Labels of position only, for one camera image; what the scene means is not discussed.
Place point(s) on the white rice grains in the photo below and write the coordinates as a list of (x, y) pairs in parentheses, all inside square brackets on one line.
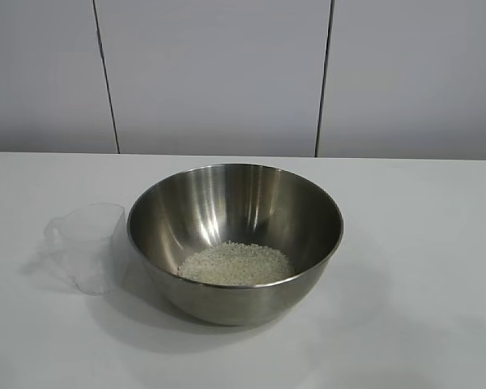
[(235, 265)]

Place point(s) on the stainless steel mixing bowl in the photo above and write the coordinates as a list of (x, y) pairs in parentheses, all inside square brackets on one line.
[(247, 300)]

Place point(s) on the clear plastic measuring cup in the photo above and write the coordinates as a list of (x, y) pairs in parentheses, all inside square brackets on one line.
[(89, 259)]

